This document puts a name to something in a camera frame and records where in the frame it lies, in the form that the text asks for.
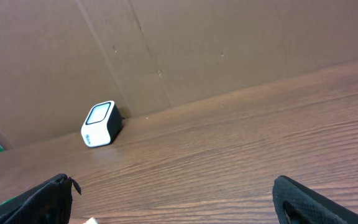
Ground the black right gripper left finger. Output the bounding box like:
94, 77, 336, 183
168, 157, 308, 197
0, 174, 81, 224

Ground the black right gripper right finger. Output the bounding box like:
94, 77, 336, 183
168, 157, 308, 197
272, 175, 358, 224

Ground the orange tissue pack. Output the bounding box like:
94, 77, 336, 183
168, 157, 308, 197
83, 217, 99, 224

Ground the white barcode scanner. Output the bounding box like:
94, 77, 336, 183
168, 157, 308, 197
81, 101, 123, 148

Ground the cardboard back board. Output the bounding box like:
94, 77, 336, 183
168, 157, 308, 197
0, 0, 358, 149

